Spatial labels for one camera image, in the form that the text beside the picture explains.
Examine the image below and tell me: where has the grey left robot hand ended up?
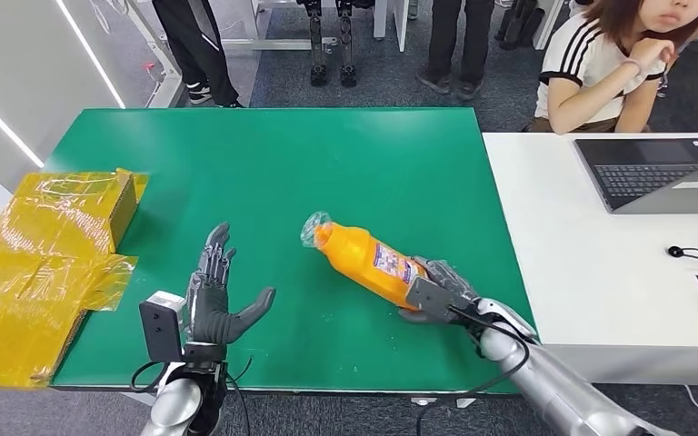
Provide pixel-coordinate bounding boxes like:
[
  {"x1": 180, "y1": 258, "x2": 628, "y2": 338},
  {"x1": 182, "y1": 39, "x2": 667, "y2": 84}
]
[{"x1": 184, "y1": 223, "x2": 277, "y2": 347}]

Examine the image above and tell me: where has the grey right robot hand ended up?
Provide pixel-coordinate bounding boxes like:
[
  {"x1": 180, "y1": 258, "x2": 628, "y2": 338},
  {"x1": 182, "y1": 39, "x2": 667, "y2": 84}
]
[{"x1": 398, "y1": 257, "x2": 483, "y2": 327}]

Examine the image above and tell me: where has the person's right hand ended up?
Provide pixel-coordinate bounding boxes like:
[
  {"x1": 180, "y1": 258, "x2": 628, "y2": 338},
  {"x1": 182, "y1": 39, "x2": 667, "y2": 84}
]
[{"x1": 628, "y1": 36, "x2": 676, "y2": 76}]

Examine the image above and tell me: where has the orange plastic bottle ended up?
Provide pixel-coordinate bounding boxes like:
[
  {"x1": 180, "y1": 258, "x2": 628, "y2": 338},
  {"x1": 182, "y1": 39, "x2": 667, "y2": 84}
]
[{"x1": 300, "y1": 211, "x2": 428, "y2": 312}]

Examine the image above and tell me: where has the seated person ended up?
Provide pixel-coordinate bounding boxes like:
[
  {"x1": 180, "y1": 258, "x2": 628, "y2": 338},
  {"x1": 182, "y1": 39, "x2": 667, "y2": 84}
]
[{"x1": 526, "y1": 0, "x2": 698, "y2": 135}]

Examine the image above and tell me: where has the white desk leg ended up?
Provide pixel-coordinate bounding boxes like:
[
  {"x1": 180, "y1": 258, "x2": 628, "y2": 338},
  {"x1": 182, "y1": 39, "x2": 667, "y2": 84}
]
[{"x1": 532, "y1": 0, "x2": 563, "y2": 51}]

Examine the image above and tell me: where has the dark grey laptop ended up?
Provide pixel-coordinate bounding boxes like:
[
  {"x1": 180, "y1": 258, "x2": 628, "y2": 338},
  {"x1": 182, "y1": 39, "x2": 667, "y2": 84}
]
[{"x1": 573, "y1": 137, "x2": 698, "y2": 215}]

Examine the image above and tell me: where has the standing person with dark shoes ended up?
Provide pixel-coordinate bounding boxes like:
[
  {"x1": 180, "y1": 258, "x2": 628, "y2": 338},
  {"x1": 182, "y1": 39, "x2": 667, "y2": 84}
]
[{"x1": 416, "y1": 0, "x2": 498, "y2": 102}]

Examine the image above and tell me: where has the yellow taped cardboard box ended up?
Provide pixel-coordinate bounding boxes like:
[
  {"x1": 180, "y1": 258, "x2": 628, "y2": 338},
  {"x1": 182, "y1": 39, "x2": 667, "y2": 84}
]
[{"x1": 0, "y1": 168, "x2": 149, "y2": 390}]

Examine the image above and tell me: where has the black robot leg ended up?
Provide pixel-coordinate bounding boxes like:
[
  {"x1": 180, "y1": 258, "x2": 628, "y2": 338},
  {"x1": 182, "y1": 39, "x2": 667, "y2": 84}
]
[
  {"x1": 297, "y1": 0, "x2": 329, "y2": 88},
  {"x1": 334, "y1": 0, "x2": 359, "y2": 88}
]

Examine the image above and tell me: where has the white desk side panel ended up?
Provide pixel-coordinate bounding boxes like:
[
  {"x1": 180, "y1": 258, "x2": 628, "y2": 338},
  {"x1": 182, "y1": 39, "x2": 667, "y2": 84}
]
[{"x1": 373, "y1": 0, "x2": 411, "y2": 53}]

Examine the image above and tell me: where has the standing person with striped trousers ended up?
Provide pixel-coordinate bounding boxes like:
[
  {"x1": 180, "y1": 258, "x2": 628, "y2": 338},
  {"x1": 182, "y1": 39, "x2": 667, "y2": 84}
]
[{"x1": 152, "y1": 0, "x2": 246, "y2": 110}]

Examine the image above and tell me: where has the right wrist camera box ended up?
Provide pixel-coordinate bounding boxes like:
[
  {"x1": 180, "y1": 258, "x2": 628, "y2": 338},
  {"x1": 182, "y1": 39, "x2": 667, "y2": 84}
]
[{"x1": 404, "y1": 275, "x2": 465, "y2": 322}]

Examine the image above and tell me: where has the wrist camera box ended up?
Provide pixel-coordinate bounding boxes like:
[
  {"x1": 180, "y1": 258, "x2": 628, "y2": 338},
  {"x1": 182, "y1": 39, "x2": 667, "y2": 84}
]
[
  {"x1": 404, "y1": 275, "x2": 465, "y2": 322},
  {"x1": 139, "y1": 291, "x2": 189, "y2": 364}
]

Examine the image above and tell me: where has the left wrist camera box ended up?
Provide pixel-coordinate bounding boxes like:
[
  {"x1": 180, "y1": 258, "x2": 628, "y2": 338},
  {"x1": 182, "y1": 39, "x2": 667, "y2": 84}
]
[{"x1": 139, "y1": 291, "x2": 189, "y2": 364}]

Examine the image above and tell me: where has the black left camera cable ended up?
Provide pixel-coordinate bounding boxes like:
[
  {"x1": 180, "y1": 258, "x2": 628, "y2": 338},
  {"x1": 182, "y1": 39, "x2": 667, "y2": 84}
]
[{"x1": 129, "y1": 361, "x2": 171, "y2": 394}]

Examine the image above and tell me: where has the black camera cable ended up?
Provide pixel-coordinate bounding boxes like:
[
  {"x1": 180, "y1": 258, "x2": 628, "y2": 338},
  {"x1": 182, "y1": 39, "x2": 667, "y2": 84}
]
[
  {"x1": 129, "y1": 361, "x2": 171, "y2": 394},
  {"x1": 414, "y1": 306, "x2": 533, "y2": 436}
]

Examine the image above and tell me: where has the black right camera cable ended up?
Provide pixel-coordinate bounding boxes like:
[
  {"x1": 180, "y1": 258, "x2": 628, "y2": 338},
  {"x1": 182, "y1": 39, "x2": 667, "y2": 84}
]
[{"x1": 414, "y1": 306, "x2": 533, "y2": 436}]

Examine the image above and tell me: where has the white slanted rail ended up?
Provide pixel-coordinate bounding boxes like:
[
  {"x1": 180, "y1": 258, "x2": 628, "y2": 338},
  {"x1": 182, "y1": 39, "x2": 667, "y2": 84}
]
[{"x1": 123, "y1": 0, "x2": 184, "y2": 110}]

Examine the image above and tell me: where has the white desk frame bar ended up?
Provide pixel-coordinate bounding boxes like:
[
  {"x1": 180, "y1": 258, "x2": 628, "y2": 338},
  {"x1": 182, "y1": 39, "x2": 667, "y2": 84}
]
[{"x1": 219, "y1": 0, "x2": 339, "y2": 53}]

